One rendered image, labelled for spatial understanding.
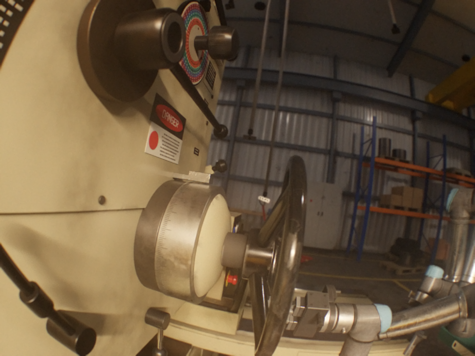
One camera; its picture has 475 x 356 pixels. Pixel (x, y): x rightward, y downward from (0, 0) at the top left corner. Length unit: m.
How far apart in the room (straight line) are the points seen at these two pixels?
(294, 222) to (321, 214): 7.11
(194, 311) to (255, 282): 0.60
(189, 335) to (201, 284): 0.88
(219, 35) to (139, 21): 0.22
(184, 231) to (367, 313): 0.45
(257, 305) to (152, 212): 0.22
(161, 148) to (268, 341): 0.33
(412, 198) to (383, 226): 1.64
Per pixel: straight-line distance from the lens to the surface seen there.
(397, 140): 9.35
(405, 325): 0.75
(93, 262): 0.32
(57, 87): 0.24
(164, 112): 0.40
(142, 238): 0.38
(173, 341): 1.30
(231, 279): 0.72
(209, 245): 0.37
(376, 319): 0.61
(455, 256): 1.21
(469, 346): 1.21
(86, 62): 0.25
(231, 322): 0.96
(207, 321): 0.98
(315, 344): 1.31
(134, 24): 0.26
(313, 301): 0.54
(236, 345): 1.23
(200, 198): 0.38
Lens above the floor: 1.41
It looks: 4 degrees up
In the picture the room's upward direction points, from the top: 9 degrees clockwise
